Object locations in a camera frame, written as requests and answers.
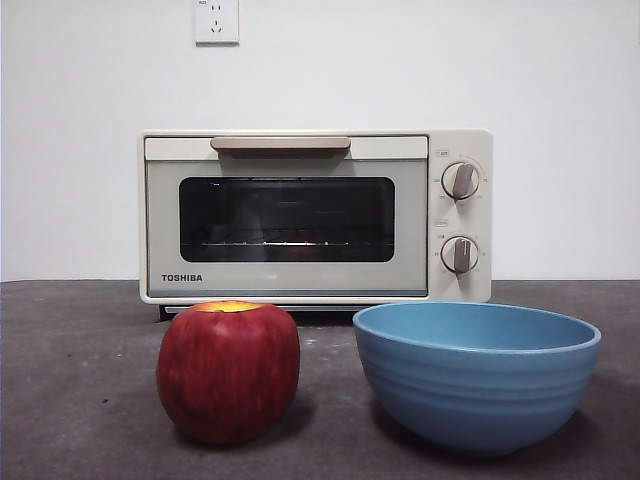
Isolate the cream temperature knob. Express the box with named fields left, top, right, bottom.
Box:
left=442, top=160, right=482, bottom=202

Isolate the cream Toshiba toaster oven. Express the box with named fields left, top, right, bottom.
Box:
left=138, top=128, right=495, bottom=322

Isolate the oven door with glass window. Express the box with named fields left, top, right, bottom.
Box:
left=143, top=134, right=430, bottom=299

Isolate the red yellow apple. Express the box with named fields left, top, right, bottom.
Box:
left=156, top=299, right=302, bottom=446

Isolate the metal crumb tray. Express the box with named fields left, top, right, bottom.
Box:
left=164, top=303, right=424, bottom=314

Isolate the metal wire oven rack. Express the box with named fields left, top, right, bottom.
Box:
left=199, top=239, right=351, bottom=249

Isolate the cream timer knob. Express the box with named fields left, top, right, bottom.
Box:
left=440, top=235, right=480, bottom=275

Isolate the blue ribbed bowl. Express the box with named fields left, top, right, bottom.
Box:
left=352, top=301, right=603, bottom=459

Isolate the white wall socket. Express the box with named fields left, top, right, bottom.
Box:
left=193, top=0, right=240, bottom=47

